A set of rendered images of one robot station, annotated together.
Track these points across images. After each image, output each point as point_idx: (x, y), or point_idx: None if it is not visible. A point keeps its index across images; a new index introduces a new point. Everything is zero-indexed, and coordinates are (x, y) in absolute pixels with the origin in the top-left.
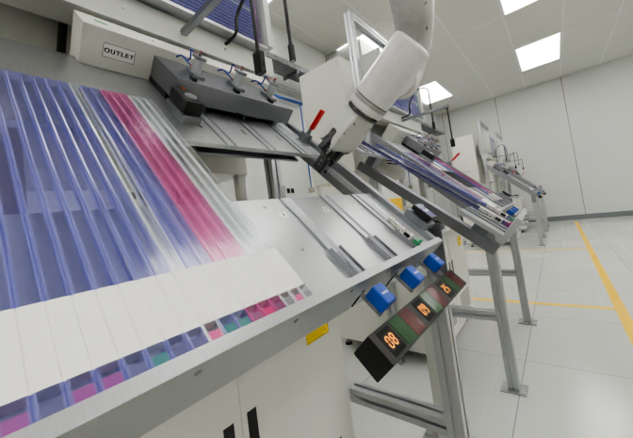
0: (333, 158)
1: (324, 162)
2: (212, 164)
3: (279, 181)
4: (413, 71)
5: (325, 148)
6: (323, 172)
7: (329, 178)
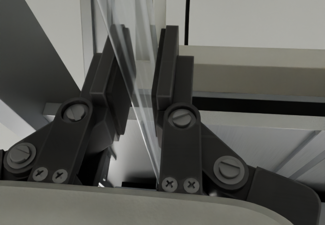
0: (105, 118)
1: (179, 90)
2: (203, 79)
3: (91, 39)
4: None
5: (273, 202)
6: (39, 43)
7: (21, 12)
